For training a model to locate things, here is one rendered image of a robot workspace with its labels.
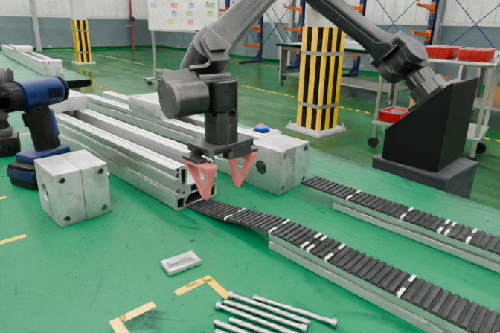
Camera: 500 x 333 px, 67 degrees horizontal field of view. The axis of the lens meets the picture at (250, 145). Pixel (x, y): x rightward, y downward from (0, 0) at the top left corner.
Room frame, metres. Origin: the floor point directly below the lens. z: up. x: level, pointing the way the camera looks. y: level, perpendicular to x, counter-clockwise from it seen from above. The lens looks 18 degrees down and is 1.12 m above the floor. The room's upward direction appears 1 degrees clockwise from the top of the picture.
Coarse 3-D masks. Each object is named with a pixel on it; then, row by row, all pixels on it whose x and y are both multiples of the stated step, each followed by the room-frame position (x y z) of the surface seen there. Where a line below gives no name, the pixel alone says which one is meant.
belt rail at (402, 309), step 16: (272, 240) 0.52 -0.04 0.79; (288, 256) 0.49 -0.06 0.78; (304, 256) 0.47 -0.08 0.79; (320, 272) 0.45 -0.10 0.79; (336, 272) 0.43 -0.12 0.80; (352, 288) 0.41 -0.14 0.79; (368, 288) 0.40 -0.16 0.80; (384, 304) 0.38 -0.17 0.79; (400, 304) 0.37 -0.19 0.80; (416, 320) 0.36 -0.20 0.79; (432, 320) 0.35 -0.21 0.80
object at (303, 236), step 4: (308, 228) 0.52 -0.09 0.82; (304, 232) 0.50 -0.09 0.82; (308, 232) 0.51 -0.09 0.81; (312, 232) 0.50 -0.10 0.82; (316, 232) 0.51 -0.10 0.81; (296, 236) 0.49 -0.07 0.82; (300, 236) 0.49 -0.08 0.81; (304, 236) 0.49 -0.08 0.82; (308, 236) 0.49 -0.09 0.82; (312, 236) 0.50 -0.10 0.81; (292, 240) 0.48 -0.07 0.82; (296, 240) 0.48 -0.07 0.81; (300, 240) 0.48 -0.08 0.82; (304, 240) 0.48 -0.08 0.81; (292, 244) 0.48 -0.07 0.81; (296, 244) 0.47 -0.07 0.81; (300, 244) 0.47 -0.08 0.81
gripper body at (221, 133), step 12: (204, 120) 0.61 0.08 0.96; (216, 120) 0.59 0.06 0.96; (228, 120) 0.60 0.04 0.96; (216, 132) 0.59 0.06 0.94; (228, 132) 0.60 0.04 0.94; (192, 144) 0.59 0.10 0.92; (204, 144) 0.59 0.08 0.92; (216, 144) 0.59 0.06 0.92; (228, 144) 0.60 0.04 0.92; (240, 144) 0.61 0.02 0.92; (252, 144) 0.63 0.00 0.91
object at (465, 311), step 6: (462, 300) 0.36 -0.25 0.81; (468, 300) 0.36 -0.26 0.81; (456, 306) 0.36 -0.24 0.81; (462, 306) 0.35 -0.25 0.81; (468, 306) 0.36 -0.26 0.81; (474, 306) 0.35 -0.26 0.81; (456, 312) 0.34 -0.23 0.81; (462, 312) 0.35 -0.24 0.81; (468, 312) 0.34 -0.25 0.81; (474, 312) 0.35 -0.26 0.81; (450, 318) 0.34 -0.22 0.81; (456, 318) 0.33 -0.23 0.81; (462, 318) 0.34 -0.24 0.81; (468, 318) 0.33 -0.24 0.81; (456, 324) 0.33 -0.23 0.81; (462, 324) 0.33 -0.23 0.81; (468, 324) 0.33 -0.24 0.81; (468, 330) 0.32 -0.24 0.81
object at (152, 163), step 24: (72, 120) 0.94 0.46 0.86; (96, 120) 0.99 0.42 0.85; (72, 144) 0.93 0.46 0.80; (96, 144) 0.84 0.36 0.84; (120, 144) 0.76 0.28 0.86; (144, 144) 0.83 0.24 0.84; (168, 144) 0.77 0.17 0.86; (120, 168) 0.77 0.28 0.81; (144, 168) 0.70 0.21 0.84; (168, 168) 0.64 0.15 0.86; (144, 192) 0.70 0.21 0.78; (168, 192) 0.64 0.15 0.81; (192, 192) 0.66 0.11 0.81; (216, 192) 0.70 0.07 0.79
